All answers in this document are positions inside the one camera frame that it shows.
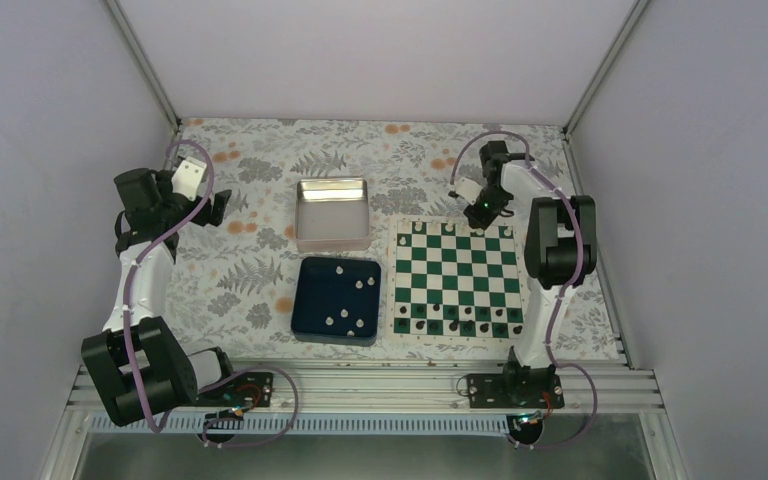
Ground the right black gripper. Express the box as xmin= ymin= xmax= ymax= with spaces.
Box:
xmin=463 ymin=185 xmax=510 ymax=231

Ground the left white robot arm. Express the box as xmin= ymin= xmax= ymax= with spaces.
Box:
xmin=81 ymin=158 xmax=239 ymax=426

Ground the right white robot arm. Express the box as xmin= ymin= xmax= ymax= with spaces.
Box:
xmin=454 ymin=140 xmax=597 ymax=407

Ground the green white chess board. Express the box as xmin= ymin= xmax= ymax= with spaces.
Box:
xmin=386 ymin=215 xmax=529 ymax=346

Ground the black chess pieces row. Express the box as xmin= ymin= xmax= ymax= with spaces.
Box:
xmin=389 ymin=303 xmax=525 ymax=339

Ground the floral patterned table mat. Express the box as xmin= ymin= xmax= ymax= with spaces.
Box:
xmin=164 ymin=118 xmax=572 ymax=361

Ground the silver metal tin tray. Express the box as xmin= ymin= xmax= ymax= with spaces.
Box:
xmin=294 ymin=177 xmax=372 ymax=253

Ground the blue square tray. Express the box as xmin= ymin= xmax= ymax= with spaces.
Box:
xmin=290 ymin=256 xmax=383 ymax=347

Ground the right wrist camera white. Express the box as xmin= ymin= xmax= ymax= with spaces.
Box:
xmin=449 ymin=178 xmax=482 ymax=204

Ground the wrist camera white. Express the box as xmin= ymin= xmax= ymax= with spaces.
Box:
xmin=449 ymin=178 xmax=482 ymax=204
xmin=171 ymin=157 xmax=207 ymax=201

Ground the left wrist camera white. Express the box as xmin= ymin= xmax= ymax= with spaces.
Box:
xmin=171 ymin=157 xmax=207 ymax=201

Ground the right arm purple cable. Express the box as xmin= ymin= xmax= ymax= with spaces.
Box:
xmin=450 ymin=130 xmax=599 ymax=452

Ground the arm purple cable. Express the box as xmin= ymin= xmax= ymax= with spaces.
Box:
xmin=450 ymin=130 xmax=599 ymax=452
xmin=122 ymin=139 xmax=300 ymax=450

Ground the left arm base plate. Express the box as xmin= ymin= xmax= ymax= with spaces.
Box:
xmin=187 ymin=371 xmax=274 ymax=409

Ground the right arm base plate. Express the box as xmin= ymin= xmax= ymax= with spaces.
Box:
xmin=465 ymin=370 xmax=565 ymax=409

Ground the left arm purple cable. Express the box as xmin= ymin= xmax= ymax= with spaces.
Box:
xmin=122 ymin=139 xmax=300 ymax=450

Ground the aluminium rail frame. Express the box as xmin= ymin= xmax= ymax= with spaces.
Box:
xmin=65 ymin=360 xmax=665 ymax=435

